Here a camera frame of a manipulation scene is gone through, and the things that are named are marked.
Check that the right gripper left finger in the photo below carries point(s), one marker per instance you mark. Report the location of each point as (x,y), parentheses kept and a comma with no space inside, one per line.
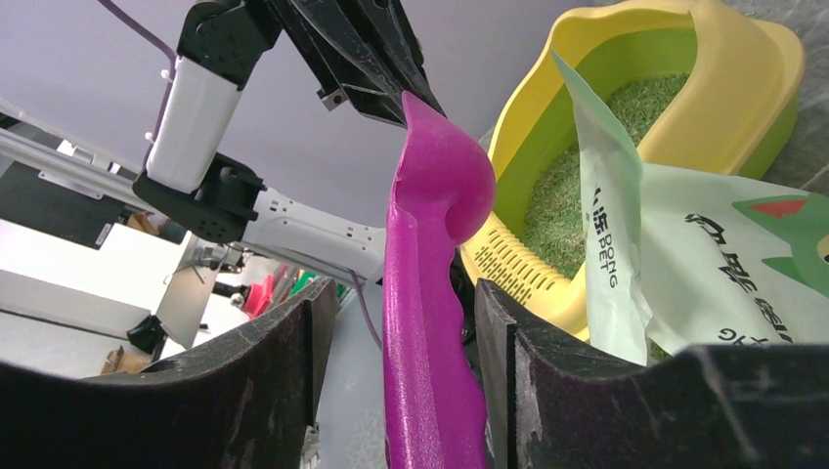
(244,399)

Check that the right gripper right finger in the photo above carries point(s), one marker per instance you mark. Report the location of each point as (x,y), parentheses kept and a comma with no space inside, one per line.
(554,401)

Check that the green cat litter bag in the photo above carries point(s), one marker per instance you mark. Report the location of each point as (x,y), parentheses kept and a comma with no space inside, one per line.
(678,257)

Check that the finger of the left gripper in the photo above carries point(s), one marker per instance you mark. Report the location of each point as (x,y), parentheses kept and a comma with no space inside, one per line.
(362,52)

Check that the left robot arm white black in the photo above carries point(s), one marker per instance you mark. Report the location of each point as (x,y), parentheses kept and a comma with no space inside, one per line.
(219,199)

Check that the magenta plastic scoop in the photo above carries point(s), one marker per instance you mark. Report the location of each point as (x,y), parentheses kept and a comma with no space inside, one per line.
(443,191)

